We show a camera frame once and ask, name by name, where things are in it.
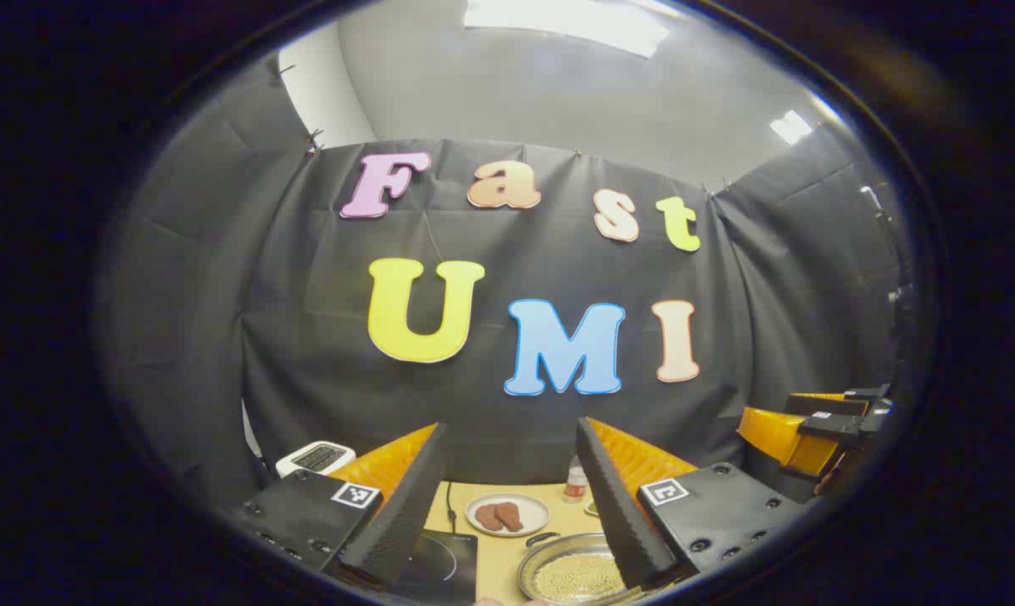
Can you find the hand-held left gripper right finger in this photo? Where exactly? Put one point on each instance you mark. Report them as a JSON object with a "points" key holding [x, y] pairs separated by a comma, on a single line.
{"points": [[617, 513]]}

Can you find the black backdrop cloth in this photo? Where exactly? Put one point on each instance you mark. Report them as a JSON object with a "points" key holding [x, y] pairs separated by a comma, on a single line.
{"points": [[491, 412]]}

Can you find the small ceiling light panel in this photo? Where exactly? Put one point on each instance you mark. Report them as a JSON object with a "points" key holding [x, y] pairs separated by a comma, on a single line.
{"points": [[791, 127]]}

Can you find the clear bottle with red label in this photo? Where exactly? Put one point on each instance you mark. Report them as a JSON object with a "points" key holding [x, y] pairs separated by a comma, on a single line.
{"points": [[575, 486]]}

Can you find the white toaster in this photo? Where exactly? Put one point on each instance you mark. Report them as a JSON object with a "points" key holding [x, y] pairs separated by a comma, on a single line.
{"points": [[314, 459]]}

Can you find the white plate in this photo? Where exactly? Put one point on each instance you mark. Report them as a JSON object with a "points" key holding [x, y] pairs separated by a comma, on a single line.
{"points": [[533, 515]]}

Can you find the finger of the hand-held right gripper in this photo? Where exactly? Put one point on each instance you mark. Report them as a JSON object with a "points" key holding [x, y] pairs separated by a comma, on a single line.
{"points": [[777, 436], [819, 404]]}

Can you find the large ceiling light panel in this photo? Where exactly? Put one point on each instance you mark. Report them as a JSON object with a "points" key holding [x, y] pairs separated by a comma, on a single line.
{"points": [[558, 21]]}

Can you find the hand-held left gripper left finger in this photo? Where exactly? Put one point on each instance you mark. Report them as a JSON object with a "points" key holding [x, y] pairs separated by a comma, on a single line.
{"points": [[398, 513]]}

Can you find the brown meat patty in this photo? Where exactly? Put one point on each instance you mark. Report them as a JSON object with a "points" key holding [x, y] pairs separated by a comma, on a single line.
{"points": [[510, 515], [486, 518]]}

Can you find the pile of soybeans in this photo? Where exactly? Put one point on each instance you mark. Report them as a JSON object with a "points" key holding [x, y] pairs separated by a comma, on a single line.
{"points": [[579, 579]]}

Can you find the black induction cooktop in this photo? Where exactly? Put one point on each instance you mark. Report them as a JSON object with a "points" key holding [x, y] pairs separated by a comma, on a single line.
{"points": [[449, 566]]}

